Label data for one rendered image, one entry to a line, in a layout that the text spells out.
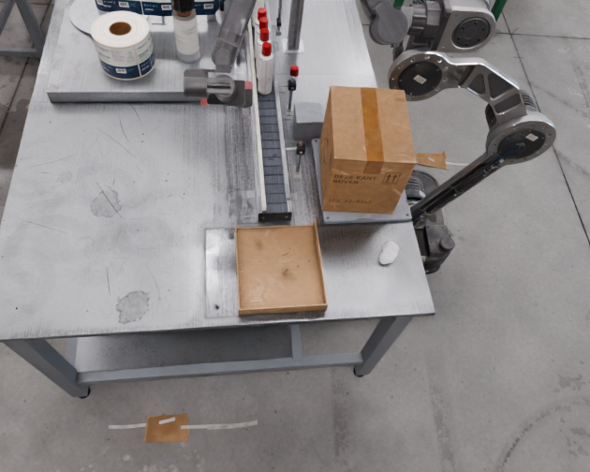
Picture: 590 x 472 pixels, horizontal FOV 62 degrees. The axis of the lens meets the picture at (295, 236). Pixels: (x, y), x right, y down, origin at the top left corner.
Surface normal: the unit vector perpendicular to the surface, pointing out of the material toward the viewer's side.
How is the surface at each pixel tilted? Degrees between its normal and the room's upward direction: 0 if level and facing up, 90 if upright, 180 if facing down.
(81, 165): 0
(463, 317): 0
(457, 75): 90
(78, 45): 0
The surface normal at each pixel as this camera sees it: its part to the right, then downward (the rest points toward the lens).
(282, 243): 0.08, -0.52
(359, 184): 0.00, 0.86
